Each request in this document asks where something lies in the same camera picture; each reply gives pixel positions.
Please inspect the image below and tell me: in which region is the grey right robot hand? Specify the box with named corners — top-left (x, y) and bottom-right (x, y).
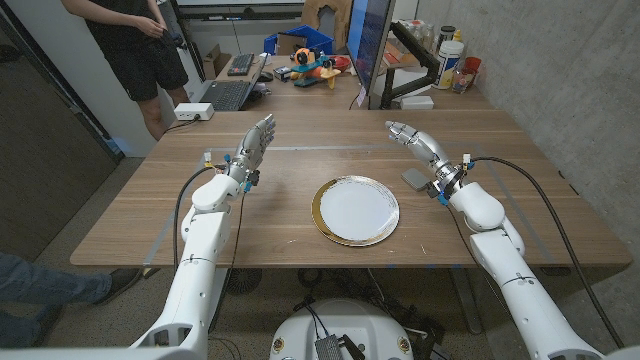
top-left (384, 120), bottom-right (464, 194)

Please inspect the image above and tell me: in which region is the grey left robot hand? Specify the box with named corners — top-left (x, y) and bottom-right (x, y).
top-left (222, 113), bottom-right (277, 194)

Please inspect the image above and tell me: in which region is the white gold-rimmed paper plate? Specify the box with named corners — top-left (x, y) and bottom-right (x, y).
top-left (310, 174), bottom-right (401, 248)

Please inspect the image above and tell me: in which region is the grey square pad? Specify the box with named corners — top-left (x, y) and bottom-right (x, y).
top-left (401, 167), bottom-right (431, 193)

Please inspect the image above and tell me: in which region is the white flat box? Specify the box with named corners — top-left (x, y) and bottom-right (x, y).
top-left (399, 94), bottom-right (436, 111)

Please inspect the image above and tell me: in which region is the black laptop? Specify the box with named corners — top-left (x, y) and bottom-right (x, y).
top-left (199, 53), bottom-right (269, 112)

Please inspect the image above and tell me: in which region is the white power strip box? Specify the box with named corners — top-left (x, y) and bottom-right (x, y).
top-left (173, 102), bottom-right (216, 122)

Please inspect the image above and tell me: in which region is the clear glass jar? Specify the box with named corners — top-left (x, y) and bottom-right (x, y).
top-left (450, 69), bottom-right (476, 95)

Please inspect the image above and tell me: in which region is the white labelled canister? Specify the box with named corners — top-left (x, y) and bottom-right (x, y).
top-left (431, 39), bottom-right (466, 91)

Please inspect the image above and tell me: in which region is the black keyboard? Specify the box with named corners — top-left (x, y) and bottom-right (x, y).
top-left (226, 52), bottom-right (256, 78)

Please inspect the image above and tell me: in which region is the red cup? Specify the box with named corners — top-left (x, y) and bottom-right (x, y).
top-left (462, 55), bottom-right (483, 77)

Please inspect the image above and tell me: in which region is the small open cardboard box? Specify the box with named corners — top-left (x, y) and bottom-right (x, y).
top-left (201, 43), bottom-right (233, 81)

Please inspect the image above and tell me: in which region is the colourful toy airplane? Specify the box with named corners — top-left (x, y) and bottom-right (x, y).
top-left (288, 46), bottom-right (343, 90)

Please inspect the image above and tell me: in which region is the cardboard box in bin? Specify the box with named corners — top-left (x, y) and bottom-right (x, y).
top-left (275, 32), bottom-right (309, 56)

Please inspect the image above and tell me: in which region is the dark bottle with black lid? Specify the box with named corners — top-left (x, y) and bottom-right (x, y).
top-left (437, 25), bottom-right (457, 51)

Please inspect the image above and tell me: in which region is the flat computer monitor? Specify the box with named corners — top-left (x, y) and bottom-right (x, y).
top-left (345, 0), bottom-right (397, 110)

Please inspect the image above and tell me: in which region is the blue plastic bin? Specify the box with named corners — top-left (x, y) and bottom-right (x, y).
top-left (263, 24), bottom-right (335, 56)

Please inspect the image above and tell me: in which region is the black round fan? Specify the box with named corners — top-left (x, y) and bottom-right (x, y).
top-left (224, 268), bottom-right (264, 297)

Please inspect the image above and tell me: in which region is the whiteboard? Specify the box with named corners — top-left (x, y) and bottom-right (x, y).
top-left (175, 0), bottom-right (305, 21)

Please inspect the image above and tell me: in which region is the standing person in black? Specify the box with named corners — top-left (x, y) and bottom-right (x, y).
top-left (59, 0), bottom-right (191, 142)

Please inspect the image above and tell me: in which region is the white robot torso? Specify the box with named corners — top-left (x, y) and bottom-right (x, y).
top-left (269, 298), bottom-right (416, 360)

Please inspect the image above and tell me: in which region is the grey device on torso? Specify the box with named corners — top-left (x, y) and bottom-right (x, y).
top-left (313, 335), bottom-right (345, 360)

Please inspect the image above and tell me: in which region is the seated person in jeans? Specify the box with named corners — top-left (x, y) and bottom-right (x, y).
top-left (0, 252), bottom-right (161, 349)

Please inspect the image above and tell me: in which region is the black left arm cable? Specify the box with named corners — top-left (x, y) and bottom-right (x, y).
top-left (172, 164), bottom-right (219, 274)

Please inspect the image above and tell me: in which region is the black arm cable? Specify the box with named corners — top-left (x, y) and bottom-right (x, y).
top-left (469, 155), bottom-right (626, 350)
top-left (172, 164), bottom-right (219, 274)

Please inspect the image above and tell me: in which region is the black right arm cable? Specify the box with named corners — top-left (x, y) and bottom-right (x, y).
top-left (469, 155), bottom-right (626, 350)

